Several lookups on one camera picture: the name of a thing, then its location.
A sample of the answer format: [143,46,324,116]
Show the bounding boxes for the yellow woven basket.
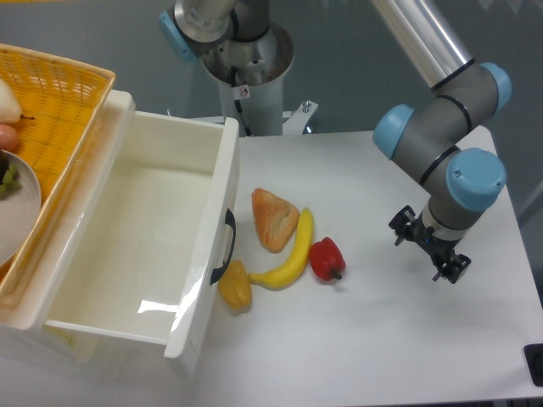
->
[1,44,115,296]

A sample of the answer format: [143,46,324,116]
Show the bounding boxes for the black cable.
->
[230,66,255,137]

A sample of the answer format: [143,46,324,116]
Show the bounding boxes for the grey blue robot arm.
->
[159,1,512,282]

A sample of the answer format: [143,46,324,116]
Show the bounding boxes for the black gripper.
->
[389,205,471,284]

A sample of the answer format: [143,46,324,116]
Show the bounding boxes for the white drawer cabinet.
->
[1,91,135,376]

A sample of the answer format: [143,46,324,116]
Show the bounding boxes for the pink peach fruit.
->
[0,124,20,152]

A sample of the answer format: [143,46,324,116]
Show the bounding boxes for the orange croissant bread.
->
[251,188,299,254]

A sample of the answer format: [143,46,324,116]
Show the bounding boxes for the red bell pepper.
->
[309,237,346,282]

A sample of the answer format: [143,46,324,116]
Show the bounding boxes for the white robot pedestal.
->
[203,23,318,137]

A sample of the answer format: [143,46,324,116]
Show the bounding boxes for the white plate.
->
[1,152,42,266]

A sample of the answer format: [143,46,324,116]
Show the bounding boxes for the black drawer handle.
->
[210,208,237,285]

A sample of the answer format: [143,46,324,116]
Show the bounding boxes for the yellow bell pepper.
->
[218,260,253,309]

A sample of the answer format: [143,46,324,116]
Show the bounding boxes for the black corner device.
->
[523,343,543,387]

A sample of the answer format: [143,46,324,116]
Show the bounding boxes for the yellow banana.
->
[248,208,314,291]

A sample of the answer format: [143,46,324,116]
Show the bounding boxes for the green grapes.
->
[0,163,21,196]

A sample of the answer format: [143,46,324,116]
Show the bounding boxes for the white pear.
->
[0,80,34,124]

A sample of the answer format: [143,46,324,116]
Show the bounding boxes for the white plastic drawer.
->
[48,112,239,376]

